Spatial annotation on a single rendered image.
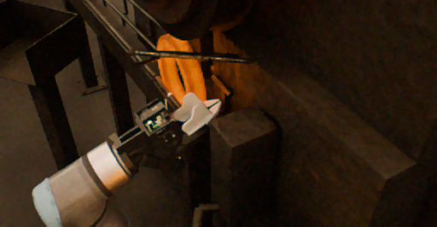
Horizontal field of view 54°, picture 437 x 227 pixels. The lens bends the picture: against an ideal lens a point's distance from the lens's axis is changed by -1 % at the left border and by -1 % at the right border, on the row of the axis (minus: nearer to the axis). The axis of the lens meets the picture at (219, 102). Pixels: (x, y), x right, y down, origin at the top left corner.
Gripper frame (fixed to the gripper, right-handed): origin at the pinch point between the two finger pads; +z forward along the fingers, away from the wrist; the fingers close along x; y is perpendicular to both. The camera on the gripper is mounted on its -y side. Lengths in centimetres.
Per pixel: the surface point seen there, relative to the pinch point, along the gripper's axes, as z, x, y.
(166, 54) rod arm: -3.8, 1.5, 16.3
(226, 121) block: -1.4, -9.2, 5.6
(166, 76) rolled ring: -3.6, 17.9, -1.8
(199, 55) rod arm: 0.8, -0.6, 13.9
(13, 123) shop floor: -63, 113, -58
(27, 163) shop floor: -62, 84, -59
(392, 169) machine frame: 10.2, -34.5, 9.4
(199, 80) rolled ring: 0.1, 4.3, 4.4
